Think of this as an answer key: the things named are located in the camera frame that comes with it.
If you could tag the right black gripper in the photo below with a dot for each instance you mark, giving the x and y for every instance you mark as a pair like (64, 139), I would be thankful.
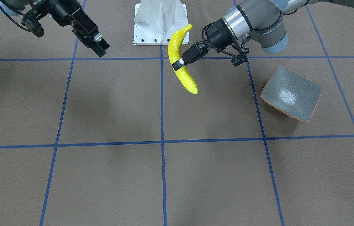
(61, 10)

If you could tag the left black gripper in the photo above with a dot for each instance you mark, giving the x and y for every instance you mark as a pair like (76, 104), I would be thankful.
(219, 34)

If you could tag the yellow banana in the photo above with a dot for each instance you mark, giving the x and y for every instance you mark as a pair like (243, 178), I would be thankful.
(177, 63)

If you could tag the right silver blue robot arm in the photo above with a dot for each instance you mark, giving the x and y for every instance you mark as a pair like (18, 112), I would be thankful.
(15, 10)

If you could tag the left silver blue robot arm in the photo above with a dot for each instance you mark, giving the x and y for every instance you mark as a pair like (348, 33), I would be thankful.
(258, 20)

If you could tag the grey square orange-rimmed plate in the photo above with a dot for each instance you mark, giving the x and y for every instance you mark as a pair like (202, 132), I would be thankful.
(292, 93)

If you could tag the brown paper table mat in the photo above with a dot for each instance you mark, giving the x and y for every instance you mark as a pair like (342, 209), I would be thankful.
(118, 141)

